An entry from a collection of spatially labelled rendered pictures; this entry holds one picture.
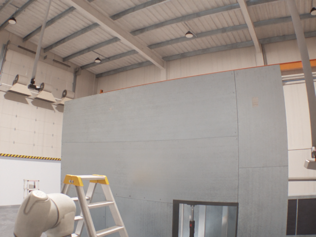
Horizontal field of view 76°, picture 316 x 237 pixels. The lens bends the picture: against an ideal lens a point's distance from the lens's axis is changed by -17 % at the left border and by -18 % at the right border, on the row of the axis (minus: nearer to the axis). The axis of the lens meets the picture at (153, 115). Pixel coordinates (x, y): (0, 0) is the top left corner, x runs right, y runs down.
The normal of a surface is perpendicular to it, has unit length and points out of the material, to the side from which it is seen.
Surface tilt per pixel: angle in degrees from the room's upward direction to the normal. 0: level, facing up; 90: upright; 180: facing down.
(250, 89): 90
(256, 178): 90
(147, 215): 90
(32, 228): 103
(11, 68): 90
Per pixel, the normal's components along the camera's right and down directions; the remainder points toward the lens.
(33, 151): 0.85, -0.09
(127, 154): -0.52, -0.17
